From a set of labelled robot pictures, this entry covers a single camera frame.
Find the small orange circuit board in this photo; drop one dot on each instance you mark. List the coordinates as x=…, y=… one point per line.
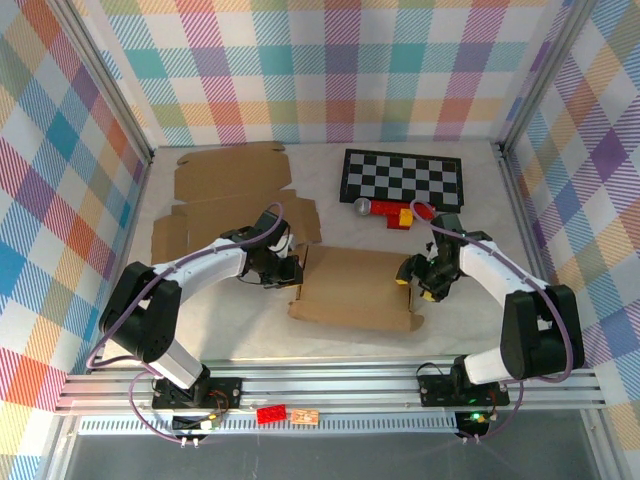
x=305, y=416

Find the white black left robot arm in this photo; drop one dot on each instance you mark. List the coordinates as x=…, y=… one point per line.
x=200, y=265

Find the silver mesh ball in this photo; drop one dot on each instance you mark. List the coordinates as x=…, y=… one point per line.
x=362, y=206

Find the aluminium side rail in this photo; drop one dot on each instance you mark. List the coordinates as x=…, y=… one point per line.
x=530, y=240

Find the red building brick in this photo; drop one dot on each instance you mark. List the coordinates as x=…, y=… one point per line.
x=271, y=414

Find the black grey chessboard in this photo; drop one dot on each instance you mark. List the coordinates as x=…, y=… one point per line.
x=400, y=175

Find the brown cardboard box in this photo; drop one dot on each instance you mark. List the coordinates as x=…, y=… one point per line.
x=350, y=280
x=230, y=175

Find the aluminium frame post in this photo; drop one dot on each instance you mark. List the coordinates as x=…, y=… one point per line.
x=100, y=80
x=545, y=75

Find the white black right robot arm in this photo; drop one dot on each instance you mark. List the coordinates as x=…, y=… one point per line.
x=485, y=265

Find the red toy block piece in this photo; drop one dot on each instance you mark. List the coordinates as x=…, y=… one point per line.
x=385, y=207

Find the yellow toy block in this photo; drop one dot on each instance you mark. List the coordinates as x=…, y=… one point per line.
x=405, y=218

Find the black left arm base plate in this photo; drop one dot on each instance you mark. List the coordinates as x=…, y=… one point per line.
x=220, y=390

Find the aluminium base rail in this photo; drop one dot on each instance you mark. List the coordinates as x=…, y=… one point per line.
x=325, y=387

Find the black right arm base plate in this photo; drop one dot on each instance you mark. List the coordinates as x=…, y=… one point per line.
x=435, y=390

